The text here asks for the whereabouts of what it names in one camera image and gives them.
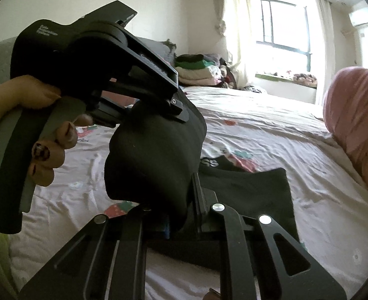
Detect person's right hand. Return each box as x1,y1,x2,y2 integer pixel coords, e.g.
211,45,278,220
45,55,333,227
203,288,226,300

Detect assorted small ornaments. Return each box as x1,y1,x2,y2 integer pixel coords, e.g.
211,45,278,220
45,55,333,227
256,70,317,86

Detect person's left hand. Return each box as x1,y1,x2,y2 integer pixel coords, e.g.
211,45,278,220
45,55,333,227
0,74,94,187

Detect white air conditioner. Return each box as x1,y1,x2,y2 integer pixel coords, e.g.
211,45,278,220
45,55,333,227
348,5,368,28

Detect dark clothes heap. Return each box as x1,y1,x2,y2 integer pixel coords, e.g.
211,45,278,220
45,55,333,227
218,58,267,95

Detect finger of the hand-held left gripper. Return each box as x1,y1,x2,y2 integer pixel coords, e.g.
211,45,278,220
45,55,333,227
90,33,192,129

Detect window with dark frame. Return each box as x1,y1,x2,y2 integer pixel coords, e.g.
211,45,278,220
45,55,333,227
251,0,316,73

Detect cream curtain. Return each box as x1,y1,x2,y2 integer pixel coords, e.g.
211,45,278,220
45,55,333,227
213,0,257,86
313,0,335,71

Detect black pants with orange patches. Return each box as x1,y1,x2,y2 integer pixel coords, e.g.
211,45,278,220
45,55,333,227
104,87,301,272

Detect strawberry printed bedsheet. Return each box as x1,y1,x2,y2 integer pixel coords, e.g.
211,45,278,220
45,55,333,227
10,86,368,300

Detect pink pillow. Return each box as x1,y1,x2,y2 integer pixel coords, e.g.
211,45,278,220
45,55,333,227
323,66,368,199

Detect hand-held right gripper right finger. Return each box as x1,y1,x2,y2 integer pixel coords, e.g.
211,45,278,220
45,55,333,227
192,173,347,300

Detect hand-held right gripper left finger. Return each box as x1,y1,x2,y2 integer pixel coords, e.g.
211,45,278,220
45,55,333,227
18,204,172,300

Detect stack of folded clothes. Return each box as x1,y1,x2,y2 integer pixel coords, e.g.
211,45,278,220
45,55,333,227
174,53,222,86

